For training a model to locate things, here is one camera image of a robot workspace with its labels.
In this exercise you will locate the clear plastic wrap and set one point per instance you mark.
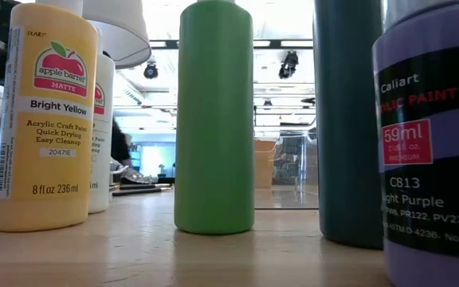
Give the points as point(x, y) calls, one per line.
point(142, 177)

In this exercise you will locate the chrome lamp base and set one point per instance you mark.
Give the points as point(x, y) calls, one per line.
point(117, 166)

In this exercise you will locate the orange plastic cup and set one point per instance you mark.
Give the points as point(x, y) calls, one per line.
point(264, 167)

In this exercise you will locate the clear plastic bin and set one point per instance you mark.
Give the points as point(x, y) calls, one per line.
point(293, 199)

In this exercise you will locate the green large paint bottle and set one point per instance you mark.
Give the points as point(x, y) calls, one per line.
point(213, 139)

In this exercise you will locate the white lamp shade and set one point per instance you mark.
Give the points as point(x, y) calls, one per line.
point(126, 36)

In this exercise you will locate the teal large paint bottle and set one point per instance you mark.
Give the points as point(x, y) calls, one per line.
point(349, 139)

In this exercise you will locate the black hanging spotlight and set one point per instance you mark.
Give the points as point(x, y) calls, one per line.
point(289, 64)
point(151, 71)

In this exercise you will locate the yellow large paint bottle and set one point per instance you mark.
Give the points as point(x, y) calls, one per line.
point(46, 159)

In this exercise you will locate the white large paint bottle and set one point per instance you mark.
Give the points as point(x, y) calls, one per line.
point(104, 167)

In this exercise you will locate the person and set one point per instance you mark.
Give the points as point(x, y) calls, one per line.
point(120, 147)

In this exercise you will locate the black overhead beam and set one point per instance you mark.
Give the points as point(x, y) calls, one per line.
point(165, 44)

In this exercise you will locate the light purple small paint bottle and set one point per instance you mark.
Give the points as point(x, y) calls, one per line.
point(432, 199)

